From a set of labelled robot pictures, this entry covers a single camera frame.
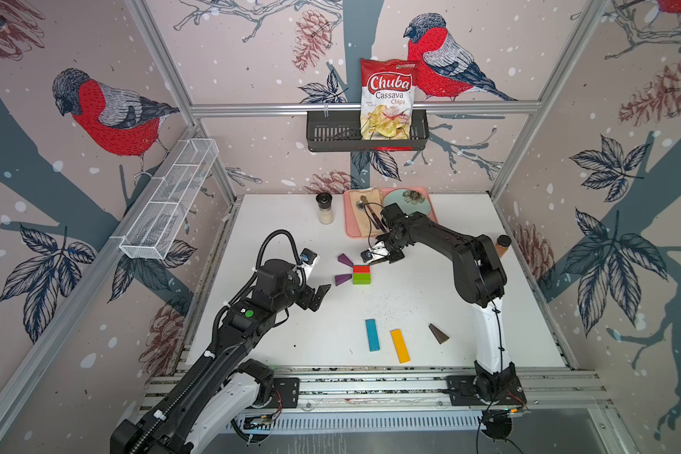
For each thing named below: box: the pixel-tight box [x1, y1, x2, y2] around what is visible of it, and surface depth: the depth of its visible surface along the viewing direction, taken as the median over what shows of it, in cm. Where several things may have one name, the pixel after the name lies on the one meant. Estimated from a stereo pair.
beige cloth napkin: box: [348, 187, 385, 237], surface depth 121 cm
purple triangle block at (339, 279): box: [334, 274, 352, 287], surface depth 96 cm
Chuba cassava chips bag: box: [360, 58, 419, 140], surface depth 87 cm
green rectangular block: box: [352, 273, 372, 285], surface depth 97 cm
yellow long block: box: [389, 328, 412, 365], surface depth 83 cm
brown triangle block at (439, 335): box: [428, 322, 450, 345], surface depth 84 cm
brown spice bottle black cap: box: [496, 234, 512, 247], surface depth 97 cm
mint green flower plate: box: [383, 189, 431, 216], surface depth 120 cm
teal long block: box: [365, 318, 381, 352], surface depth 85 cm
